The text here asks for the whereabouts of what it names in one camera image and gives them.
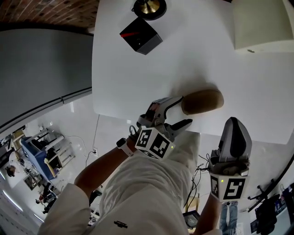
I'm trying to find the black bag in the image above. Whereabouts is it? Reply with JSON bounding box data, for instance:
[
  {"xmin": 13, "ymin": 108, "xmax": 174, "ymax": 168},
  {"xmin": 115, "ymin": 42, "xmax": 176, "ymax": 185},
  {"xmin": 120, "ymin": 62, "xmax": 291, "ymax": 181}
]
[{"xmin": 254, "ymin": 194, "xmax": 288, "ymax": 235}]

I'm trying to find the white power cable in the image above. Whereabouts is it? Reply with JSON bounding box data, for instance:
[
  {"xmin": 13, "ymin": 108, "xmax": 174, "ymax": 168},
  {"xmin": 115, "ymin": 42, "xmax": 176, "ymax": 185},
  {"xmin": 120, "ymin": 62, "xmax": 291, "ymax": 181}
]
[{"xmin": 84, "ymin": 114, "xmax": 101, "ymax": 167}]

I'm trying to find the white smartwatch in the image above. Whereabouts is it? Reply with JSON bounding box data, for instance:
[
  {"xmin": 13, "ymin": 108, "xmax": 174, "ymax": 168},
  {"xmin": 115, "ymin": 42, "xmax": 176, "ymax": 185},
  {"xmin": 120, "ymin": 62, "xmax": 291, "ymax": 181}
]
[{"xmin": 115, "ymin": 137, "xmax": 136, "ymax": 157}]

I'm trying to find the blue cart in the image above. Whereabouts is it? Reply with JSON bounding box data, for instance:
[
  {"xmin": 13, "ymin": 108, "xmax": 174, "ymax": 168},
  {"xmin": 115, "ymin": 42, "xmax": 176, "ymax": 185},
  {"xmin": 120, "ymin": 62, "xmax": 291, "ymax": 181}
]
[{"xmin": 20, "ymin": 135, "xmax": 63, "ymax": 182}]

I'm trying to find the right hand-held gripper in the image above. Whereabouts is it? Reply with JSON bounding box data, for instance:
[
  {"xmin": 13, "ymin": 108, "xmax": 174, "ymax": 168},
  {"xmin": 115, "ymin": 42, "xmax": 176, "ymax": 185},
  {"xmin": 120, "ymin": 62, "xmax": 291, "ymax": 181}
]
[{"xmin": 208, "ymin": 116, "xmax": 253, "ymax": 202}]

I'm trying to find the red pen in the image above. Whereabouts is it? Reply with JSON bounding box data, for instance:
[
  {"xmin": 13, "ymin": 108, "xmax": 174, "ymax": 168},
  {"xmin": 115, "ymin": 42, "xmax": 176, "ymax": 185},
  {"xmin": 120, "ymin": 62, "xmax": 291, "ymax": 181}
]
[{"xmin": 121, "ymin": 31, "xmax": 140, "ymax": 39}]

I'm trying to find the black framed screen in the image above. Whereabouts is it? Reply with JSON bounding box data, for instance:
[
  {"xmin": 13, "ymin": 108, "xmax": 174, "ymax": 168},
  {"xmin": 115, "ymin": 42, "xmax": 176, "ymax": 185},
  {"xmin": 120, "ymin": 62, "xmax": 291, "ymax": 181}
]
[{"xmin": 182, "ymin": 211, "xmax": 201, "ymax": 228}]

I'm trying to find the black square pen holder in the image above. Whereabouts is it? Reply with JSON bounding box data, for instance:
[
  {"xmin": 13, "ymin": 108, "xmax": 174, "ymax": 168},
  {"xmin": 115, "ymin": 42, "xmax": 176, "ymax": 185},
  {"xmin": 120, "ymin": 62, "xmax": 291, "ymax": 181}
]
[{"xmin": 119, "ymin": 17, "xmax": 164, "ymax": 56}]

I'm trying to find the person's left forearm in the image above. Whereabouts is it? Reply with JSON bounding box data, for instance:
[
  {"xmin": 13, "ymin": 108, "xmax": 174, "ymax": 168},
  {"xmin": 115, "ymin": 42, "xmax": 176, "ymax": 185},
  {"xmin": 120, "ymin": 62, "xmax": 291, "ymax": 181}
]
[{"xmin": 73, "ymin": 137, "xmax": 139, "ymax": 195}]

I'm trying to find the black office chair base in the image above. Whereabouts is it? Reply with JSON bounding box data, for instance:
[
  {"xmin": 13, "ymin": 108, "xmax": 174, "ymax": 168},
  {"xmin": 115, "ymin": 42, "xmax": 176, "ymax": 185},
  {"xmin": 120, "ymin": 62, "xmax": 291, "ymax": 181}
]
[{"xmin": 238, "ymin": 178, "xmax": 282, "ymax": 214}]

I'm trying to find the grey partition panel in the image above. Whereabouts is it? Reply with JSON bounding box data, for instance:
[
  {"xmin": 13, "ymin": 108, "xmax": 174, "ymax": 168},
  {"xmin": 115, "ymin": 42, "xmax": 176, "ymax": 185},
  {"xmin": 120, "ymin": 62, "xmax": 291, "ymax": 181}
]
[{"xmin": 0, "ymin": 28, "xmax": 93, "ymax": 130}]

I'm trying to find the person's white shirt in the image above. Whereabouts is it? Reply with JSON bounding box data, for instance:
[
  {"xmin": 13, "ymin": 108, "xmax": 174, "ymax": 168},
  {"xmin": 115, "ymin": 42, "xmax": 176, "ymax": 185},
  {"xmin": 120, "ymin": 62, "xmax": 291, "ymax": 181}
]
[{"xmin": 38, "ymin": 130, "xmax": 202, "ymax": 235}]

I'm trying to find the tan oval object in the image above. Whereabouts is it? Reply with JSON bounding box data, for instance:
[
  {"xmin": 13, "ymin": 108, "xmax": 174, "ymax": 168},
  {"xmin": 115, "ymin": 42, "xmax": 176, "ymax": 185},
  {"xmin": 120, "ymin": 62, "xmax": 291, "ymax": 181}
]
[{"xmin": 181, "ymin": 89, "xmax": 225, "ymax": 116}]

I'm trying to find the white file box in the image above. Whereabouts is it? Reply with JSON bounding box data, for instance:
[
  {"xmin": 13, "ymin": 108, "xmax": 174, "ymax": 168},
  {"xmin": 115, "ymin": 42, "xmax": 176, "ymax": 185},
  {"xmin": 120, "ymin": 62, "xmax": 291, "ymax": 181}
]
[{"xmin": 232, "ymin": 0, "xmax": 294, "ymax": 54}]

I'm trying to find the black cable bundle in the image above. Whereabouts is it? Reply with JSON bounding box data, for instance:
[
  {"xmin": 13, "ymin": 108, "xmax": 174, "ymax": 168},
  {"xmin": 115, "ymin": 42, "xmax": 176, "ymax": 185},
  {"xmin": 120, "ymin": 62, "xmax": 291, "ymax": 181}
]
[{"xmin": 183, "ymin": 154, "xmax": 211, "ymax": 208}]

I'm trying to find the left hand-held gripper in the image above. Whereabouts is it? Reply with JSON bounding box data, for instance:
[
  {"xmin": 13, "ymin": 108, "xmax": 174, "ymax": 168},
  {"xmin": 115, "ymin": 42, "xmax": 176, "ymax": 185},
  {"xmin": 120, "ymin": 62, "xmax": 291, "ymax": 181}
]
[{"xmin": 134, "ymin": 95, "xmax": 194, "ymax": 161}]

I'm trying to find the person's right forearm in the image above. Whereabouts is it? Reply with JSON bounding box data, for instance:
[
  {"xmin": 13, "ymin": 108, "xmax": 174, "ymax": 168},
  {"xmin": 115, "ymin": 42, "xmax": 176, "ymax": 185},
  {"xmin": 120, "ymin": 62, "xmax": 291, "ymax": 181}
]
[{"xmin": 198, "ymin": 194, "xmax": 228, "ymax": 235}]

